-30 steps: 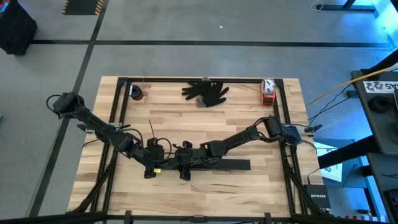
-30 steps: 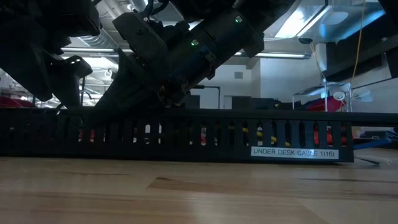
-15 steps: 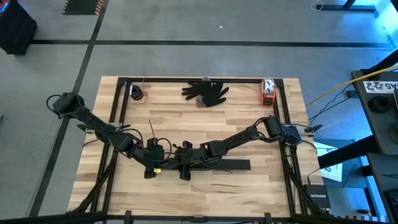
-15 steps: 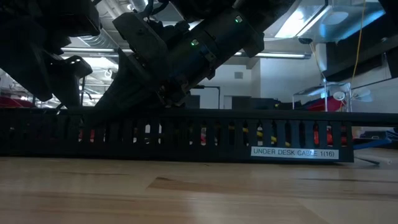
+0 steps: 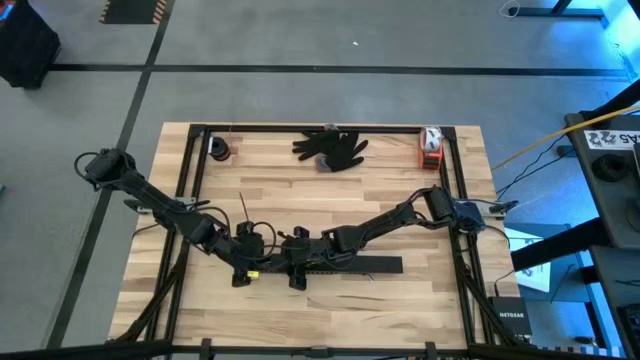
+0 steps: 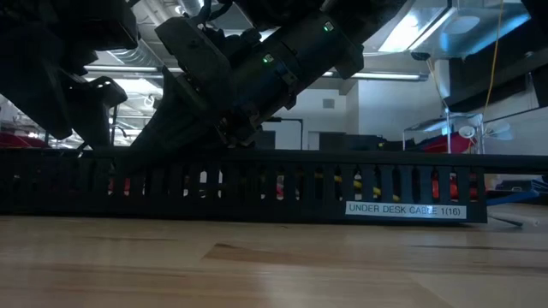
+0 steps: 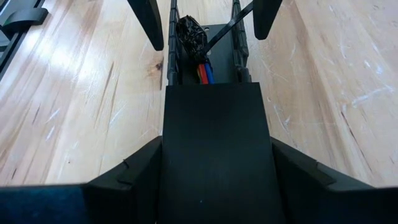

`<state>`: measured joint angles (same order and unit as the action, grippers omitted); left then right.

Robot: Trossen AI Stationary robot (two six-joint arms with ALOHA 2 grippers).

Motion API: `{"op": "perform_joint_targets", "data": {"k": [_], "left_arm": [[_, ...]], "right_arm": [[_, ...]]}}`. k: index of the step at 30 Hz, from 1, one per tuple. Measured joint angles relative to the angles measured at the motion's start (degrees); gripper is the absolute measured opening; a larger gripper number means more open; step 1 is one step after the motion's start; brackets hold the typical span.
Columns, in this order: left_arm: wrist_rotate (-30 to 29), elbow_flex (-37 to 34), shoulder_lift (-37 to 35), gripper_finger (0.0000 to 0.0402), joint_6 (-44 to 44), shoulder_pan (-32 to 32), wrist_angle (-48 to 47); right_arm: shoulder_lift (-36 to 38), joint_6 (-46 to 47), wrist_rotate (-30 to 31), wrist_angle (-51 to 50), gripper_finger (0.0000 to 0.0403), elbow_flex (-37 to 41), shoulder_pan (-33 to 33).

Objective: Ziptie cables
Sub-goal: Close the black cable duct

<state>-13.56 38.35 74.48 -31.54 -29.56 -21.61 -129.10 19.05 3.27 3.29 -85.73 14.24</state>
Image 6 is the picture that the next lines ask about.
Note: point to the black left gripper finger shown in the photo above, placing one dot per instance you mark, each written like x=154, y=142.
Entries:
x=30, y=85
x=96, y=111

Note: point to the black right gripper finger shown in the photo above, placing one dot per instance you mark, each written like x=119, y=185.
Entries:
x=180, y=124

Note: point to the black raceway cover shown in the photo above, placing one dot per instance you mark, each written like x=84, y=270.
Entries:
x=385, y=161

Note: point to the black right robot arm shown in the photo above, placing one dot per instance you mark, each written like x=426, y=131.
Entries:
x=325, y=30

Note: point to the red storage bin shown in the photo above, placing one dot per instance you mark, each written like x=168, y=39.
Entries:
x=17, y=140

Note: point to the black cabinet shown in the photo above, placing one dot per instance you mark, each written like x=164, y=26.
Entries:
x=364, y=143

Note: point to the overhead light bar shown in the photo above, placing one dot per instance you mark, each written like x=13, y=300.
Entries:
x=385, y=76

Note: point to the metal shelf rack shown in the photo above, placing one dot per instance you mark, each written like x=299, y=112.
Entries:
x=447, y=128

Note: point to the black background rig frame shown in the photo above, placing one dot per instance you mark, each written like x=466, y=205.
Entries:
x=114, y=124

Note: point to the black gate-shaped rig frame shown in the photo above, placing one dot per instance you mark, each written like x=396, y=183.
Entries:
x=295, y=122

